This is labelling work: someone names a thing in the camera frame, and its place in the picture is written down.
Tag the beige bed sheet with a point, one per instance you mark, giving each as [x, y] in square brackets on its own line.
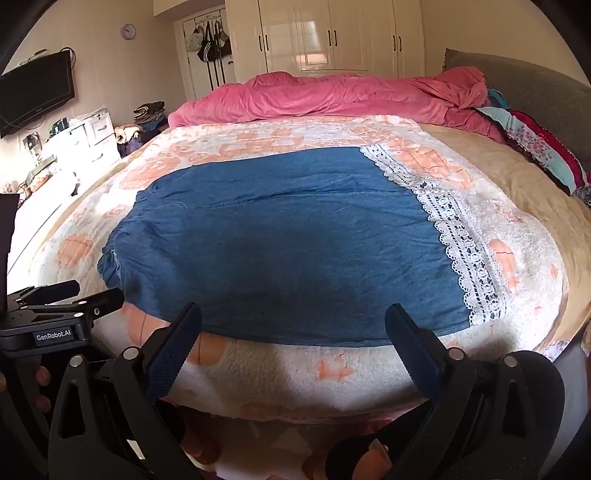
[517, 170]

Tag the grey padded headboard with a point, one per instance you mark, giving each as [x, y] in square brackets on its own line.
[521, 78]

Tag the black slipper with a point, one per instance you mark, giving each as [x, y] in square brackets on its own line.
[549, 397]

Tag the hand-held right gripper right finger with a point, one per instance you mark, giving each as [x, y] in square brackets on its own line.
[411, 350]

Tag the pink duvet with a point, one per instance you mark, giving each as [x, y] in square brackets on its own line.
[323, 94]

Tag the floral patterned pillow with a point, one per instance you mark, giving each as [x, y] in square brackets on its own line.
[540, 143]

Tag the pile of clothes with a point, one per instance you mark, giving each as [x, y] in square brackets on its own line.
[147, 115]

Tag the black flat television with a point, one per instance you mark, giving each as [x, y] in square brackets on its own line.
[32, 97]

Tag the white door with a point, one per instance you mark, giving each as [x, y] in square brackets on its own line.
[184, 74]

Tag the cluttered side desk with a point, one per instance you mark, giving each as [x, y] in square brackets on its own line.
[41, 166]

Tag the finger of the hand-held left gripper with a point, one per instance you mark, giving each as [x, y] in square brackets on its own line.
[51, 293]
[104, 302]

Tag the white drawer cabinet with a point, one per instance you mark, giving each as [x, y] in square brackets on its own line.
[94, 136]

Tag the white wardrobe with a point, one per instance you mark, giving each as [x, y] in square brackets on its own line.
[323, 37]

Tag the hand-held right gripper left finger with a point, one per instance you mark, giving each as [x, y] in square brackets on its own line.
[178, 344]

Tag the blue garment with lace trim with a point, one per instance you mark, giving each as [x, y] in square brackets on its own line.
[277, 249]

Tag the person's left hand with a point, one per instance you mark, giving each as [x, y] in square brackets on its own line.
[44, 376]

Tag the round wall clock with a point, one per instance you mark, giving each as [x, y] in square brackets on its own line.
[128, 31]

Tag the white orange fleece blanket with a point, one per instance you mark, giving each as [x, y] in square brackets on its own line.
[295, 374]

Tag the black striped hanging bag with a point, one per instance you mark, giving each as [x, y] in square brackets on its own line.
[208, 46]

